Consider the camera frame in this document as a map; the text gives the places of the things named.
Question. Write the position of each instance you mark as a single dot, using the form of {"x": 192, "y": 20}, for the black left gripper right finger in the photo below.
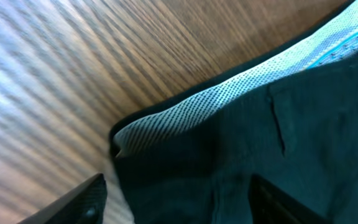
{"x": 271, "y": 205}

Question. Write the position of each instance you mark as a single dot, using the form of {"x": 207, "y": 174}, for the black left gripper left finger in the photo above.
{"x": 84, "y": 204}

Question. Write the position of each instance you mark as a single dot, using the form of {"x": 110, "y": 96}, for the black shorts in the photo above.
{"x": 289, "y": 117}

